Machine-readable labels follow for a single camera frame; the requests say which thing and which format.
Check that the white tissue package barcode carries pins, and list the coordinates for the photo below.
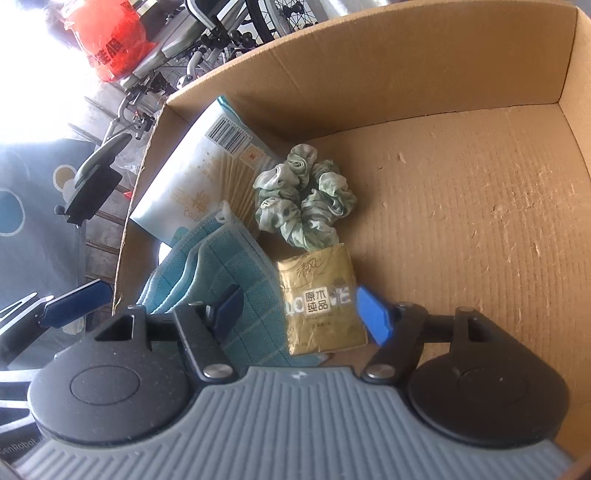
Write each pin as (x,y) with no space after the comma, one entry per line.
(217,161)

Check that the teal cleaning cloth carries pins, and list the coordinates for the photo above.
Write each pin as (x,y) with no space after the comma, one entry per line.
(217,253)

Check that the green fabric scrunchie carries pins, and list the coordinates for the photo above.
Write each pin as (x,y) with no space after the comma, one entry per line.
(301,199)

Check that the blue patterned hanging cloth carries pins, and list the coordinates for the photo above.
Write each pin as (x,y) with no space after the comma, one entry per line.
(40,252)

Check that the red plastic bag on wheelchair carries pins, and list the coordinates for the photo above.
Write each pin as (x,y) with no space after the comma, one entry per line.
(111,35)

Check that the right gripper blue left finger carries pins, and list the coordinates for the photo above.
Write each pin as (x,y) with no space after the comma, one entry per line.
(225,312)

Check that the brown cardboard box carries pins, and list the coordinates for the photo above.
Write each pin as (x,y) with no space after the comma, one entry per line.
(463,127)

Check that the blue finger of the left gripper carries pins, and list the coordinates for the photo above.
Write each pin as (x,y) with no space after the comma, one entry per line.
(75,304)

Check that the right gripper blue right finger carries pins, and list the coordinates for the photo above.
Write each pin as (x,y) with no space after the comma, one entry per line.
(375,315)

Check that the gold tissue pack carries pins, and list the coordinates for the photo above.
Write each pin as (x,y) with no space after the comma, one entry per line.
(319,297)

